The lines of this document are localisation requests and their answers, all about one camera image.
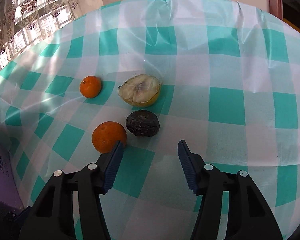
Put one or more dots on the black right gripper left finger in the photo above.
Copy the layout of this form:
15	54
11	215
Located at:
52	215

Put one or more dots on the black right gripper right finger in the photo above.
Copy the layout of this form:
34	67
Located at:
249	215

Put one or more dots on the halved pear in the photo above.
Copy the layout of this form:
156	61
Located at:
140	91

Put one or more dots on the purple box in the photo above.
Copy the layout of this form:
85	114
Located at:
8	191

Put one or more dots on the large orange mandarin centre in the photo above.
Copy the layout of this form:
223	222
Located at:
105	136

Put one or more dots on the teal white checkered tablecloth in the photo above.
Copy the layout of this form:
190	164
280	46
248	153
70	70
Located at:
230	76

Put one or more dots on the dark wrinkled fruit upper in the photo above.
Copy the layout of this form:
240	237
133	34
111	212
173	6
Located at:
143	123

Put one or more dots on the small orange mandarin far left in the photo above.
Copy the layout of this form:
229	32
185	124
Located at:
90	86

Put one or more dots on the floral lace curtain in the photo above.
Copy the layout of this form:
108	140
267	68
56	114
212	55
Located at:
25	23

